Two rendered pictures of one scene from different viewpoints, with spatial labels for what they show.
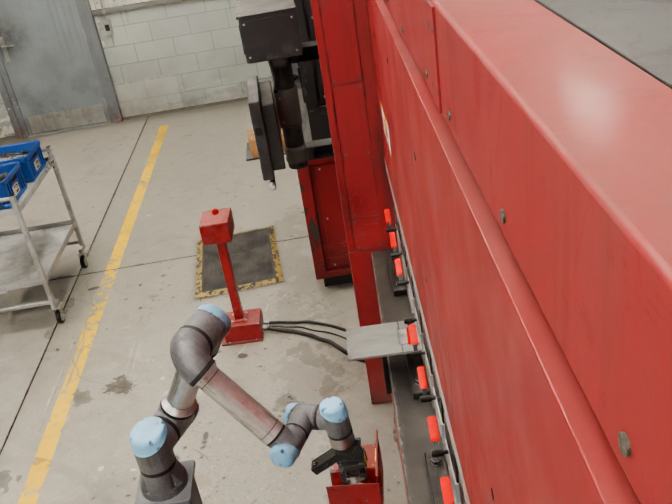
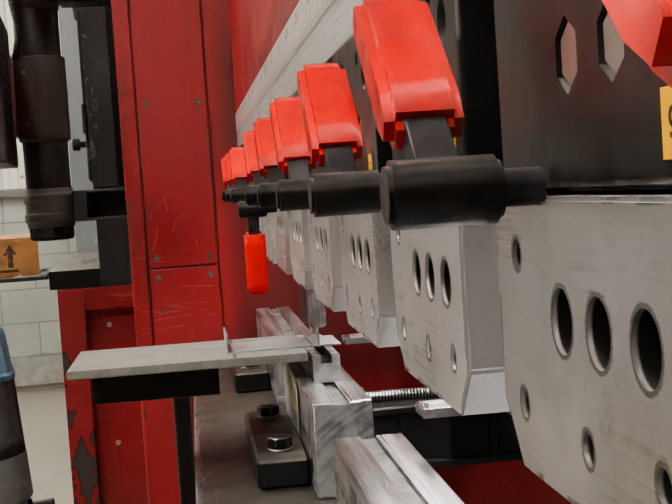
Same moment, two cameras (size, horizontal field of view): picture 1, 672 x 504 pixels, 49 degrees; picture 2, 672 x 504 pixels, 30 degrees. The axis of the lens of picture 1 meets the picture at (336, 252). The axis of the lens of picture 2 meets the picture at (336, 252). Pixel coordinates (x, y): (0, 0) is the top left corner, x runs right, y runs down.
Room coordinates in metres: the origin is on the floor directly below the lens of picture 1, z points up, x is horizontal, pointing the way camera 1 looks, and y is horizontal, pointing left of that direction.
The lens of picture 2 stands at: (0.60, -0.07, 1.18)
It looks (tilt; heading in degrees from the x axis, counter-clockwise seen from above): 3 degrees down; 351
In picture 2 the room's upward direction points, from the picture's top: 4 degrees counter-clockwise
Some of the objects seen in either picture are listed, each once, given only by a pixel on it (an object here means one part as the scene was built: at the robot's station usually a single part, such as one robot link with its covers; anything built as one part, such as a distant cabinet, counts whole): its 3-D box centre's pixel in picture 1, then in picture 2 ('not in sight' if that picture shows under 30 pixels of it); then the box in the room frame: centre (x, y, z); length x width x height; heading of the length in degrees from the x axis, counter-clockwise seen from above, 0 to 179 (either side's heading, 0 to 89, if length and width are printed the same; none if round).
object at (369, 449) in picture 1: (355, 474); not in sight; (1.72, 0.05, 0.75); 0.20 x 0.16 x 0.18; 173
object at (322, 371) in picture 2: not in sight; (317, 356); (2.04, -0.27, 0.99); 0.20 x 0.03 x 0.03; 177
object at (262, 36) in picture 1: (281, 96); (23, 43); (3.33, 0.13, 1.53); 0.51 x 0.25 x 0.85; 2
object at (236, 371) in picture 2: (396, 274); (248, 368); (2.66, -0.24, 0.89); 0.30 x 0.05 x 0.03; 177
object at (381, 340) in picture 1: (385, 339); (188, 356); (2.07, -0.12, 1.00); 0.26 x 0.18 x 0.01; 87
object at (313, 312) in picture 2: not in sight; (312, 299); (2.06, -0.27, 1.05); 0.10 x 0.02 x 0.10; 177
